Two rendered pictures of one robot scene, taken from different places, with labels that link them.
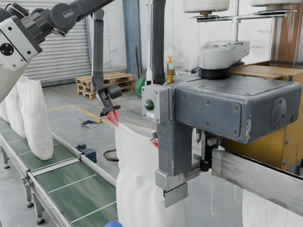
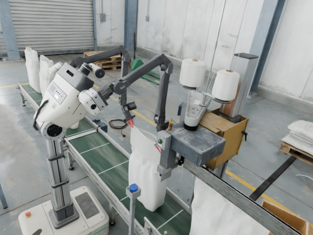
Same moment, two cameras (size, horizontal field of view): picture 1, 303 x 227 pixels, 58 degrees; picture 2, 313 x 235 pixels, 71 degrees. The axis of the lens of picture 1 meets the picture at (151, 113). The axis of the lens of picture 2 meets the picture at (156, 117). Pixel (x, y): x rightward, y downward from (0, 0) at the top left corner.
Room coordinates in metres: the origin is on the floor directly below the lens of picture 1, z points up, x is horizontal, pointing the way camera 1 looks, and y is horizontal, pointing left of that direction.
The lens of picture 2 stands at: (-0.38, 0.16, 2.01)
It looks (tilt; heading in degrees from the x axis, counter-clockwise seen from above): 28 degrees down; 354
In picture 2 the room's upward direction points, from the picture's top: 6 degrees clockwise
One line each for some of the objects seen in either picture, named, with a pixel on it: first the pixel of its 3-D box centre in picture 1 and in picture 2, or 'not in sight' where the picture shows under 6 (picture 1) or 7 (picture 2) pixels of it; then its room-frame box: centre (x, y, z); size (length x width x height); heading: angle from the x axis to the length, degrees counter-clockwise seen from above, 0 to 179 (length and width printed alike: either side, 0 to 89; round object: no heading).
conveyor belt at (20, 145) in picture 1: (22, 135); (51, 105); (3.00, 1.53, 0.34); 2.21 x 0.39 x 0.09; 38
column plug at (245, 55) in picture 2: not in sight; (246, 55); (1.00, -0.52, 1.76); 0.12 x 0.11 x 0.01; 128
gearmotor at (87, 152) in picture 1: (82, 152); (98, 124); (2.42, 0.69, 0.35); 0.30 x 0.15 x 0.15; 38
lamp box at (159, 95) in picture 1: (157, 103); (163, 140); (0.70, -0.02, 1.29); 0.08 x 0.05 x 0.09; 38
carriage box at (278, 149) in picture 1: (274, 109); (217, 135); (0.94, -0.45, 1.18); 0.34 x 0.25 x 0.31; 128
